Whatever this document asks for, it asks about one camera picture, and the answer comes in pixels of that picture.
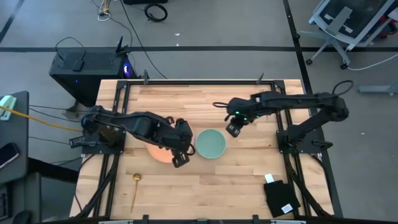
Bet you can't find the gold spoon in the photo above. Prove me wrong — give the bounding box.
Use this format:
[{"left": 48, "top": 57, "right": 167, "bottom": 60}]
[{"left": 130, "top": 173, "right": 142, "bottom": 213}]

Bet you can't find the grey power strip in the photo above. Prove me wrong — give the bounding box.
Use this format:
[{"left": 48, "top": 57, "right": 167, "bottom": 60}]
[{"left": 357, "top": 84, "right": 398, "bottom": 95}]

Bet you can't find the dark grey desk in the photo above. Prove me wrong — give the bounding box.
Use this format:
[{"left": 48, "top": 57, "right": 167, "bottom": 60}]
[{"left": 0, "top": 90, "right": 30, "bottom": 185}]

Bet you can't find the coiled black cable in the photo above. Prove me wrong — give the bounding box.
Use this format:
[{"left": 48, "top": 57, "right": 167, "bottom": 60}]
[{"left": 144, "top": 2, "right": 169, "bottom": 23}]

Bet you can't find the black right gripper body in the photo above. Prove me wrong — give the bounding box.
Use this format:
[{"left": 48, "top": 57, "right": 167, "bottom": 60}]
[{"left": 224, "top": 116, "right": 249, "bottom": 138}]

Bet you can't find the black right arm cable loop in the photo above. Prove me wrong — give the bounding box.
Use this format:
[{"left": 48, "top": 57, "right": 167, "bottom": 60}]
[{"left": 331, "top": 80, "right": 354, "bottom": 96}]

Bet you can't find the black aluminium table frame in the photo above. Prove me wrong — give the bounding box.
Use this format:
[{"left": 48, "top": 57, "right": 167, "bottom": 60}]
[{"left": 74, "top": 79, "right": 335, "bottom": 219}]

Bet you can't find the orange round plate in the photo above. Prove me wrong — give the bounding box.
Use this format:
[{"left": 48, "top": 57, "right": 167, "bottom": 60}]
[{"left": 146, "top": 117, "right": 196, "bottom": 164}]

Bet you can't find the white and yellow cable bundle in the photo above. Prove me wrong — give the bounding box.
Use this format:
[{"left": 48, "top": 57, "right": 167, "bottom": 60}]
[{"left": 96, "top": 0, "right": 113, "bottom": 22}]

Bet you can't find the black computer tower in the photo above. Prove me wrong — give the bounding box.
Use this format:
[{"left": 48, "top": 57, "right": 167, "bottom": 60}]
[{"left": 49, "top": 46, "right": 137, "bottom": 108}]

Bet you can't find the small black box with cable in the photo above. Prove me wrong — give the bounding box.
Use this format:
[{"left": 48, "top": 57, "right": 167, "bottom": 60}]
[{"left": 72, "top": 58, "right": 85, "bottom": 72}]

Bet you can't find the black smartphone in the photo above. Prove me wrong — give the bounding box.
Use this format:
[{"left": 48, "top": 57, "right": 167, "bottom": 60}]
[{"left": 0, "top": 142, "right": 21, "bottom": 170}]

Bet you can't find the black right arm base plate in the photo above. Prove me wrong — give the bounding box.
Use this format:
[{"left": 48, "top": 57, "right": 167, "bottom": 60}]
[{"left": 276, "top": 129, "right": 323, "bottom": 155}]

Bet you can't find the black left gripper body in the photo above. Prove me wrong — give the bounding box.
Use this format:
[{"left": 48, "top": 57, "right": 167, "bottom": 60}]
[{"left": 166, "top": 116, "right": 196, "bottom": 169}]

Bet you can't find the long black floor cable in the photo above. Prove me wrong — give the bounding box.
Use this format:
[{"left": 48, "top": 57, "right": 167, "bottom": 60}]
[{"left": 119, "top": 0, "right": 168, "bottom": 80}]

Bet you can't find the white floor cable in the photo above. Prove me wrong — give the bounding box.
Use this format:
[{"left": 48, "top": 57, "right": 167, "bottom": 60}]
[{"left": 346, "top": 52, "right": 398, "bottom": 72}]

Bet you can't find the grey drawer cabinet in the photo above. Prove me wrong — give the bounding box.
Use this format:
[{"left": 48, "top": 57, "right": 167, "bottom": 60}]
[{"left": 0, "top": 172, "right": 43, "bottom": 224}]

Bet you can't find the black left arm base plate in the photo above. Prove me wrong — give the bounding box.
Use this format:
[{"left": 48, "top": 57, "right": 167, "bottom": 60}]
[{"left": 81, "top": 129, "right": 127, "bottom": 156}]

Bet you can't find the black wifi antenna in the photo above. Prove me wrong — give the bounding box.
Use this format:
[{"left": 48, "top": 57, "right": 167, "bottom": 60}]
[{"left": 114, "top": 36, "right": 133, "bottom": 58}]

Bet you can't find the black box on floor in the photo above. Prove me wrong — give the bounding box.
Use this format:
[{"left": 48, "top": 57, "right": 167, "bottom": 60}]
[{"left": 123, "top": 0, "right": 169, "bottom": 5}]

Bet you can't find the black fabric cutlery pouch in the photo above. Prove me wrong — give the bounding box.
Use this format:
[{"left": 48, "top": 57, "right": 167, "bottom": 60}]
[{"left": 263, "top": 179, "right": 302, "bottom": 218}]

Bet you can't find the grey office chair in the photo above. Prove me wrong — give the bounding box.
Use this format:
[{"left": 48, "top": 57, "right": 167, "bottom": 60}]
[{"left": 299, "top": 0, "right": 398, "bottom": 70}]

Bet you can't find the thin black cable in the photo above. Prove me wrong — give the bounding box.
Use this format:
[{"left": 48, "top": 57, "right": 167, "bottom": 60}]
[
  {"left": 29, "top": 107, "right": 82, "bottom": 123},
  {"left": 29, "top": 136, "right": 71, "bottom": 146}
]

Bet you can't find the green round bowl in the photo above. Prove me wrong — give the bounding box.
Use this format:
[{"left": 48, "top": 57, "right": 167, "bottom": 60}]
[{"left": 195, "top": 128, "right": 227, "bottom": 160}]

